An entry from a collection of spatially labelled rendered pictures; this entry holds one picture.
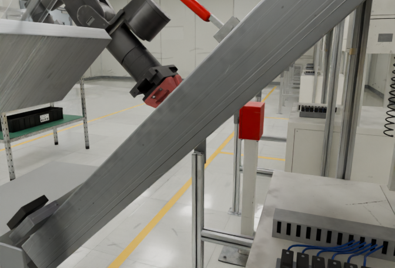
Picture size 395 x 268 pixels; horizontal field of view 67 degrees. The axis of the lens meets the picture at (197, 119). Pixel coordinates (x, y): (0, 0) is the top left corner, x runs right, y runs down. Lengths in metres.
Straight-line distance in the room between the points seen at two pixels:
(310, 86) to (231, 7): 5.04
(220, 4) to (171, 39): 1.88
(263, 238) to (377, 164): 1.26
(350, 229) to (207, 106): 0.49
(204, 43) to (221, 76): 9.30
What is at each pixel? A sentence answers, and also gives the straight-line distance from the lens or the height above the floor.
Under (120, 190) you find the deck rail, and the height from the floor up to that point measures 0.85.
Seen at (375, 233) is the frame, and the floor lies 0.66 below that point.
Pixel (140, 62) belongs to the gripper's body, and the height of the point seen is 1.00.
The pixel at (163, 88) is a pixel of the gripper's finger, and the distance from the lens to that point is 0.53.
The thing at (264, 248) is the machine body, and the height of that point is 0.62.
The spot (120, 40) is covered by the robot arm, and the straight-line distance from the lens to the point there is 0.57.
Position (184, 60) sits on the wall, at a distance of 9.86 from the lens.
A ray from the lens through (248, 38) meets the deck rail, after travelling 0.30.
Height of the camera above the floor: 1.02
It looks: 13 degrees down
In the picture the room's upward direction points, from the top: straight up
